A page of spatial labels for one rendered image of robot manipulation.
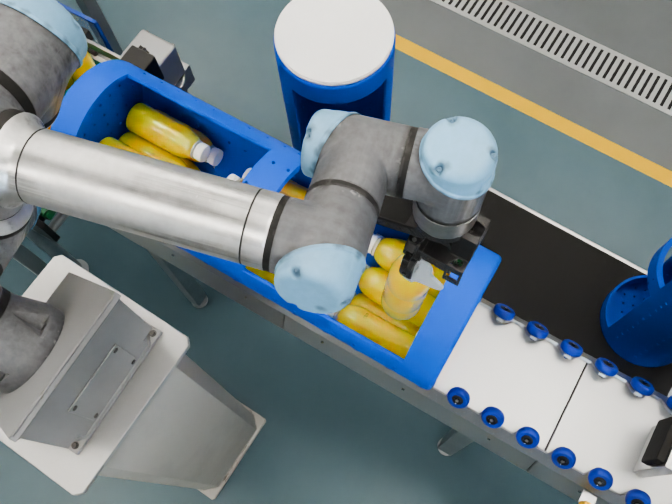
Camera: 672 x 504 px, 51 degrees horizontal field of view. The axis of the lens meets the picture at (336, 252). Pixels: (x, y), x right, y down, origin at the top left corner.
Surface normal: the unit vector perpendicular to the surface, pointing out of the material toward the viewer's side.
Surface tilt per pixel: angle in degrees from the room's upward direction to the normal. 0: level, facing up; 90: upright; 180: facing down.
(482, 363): 0
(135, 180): 4
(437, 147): 1
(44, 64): 73
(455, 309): 12
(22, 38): 42
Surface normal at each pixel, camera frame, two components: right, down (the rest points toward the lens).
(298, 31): -0.04, -0.35
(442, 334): -0.29, 0.11
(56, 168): -0.04, -0.11
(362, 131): 0.03, -0.56
